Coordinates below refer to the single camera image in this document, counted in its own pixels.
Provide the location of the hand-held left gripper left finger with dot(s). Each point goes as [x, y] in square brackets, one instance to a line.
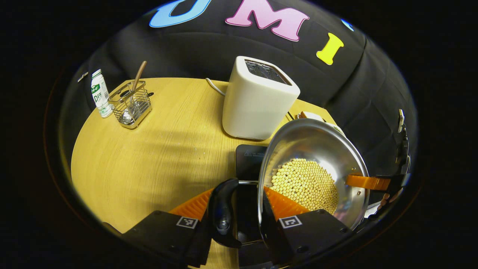
[199, 246]

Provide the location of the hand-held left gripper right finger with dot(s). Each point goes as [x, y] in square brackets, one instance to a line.
[274, 235]

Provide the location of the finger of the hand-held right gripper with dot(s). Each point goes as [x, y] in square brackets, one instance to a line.
[368, 182]

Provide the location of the stainless steel pot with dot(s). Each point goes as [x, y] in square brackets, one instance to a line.
[317, 142]

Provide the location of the black induction cooktop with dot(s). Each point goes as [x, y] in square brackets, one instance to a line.
[250, 160]

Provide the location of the pile of soybeans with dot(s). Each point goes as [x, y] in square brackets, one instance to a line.
[302, 183]

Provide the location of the small white dish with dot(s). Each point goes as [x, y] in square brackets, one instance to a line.
[336, 128]

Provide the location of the white toaster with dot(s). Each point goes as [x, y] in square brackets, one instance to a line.
[254, 108]

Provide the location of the white green-label bottle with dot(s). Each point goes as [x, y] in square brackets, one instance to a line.
[100, 97]

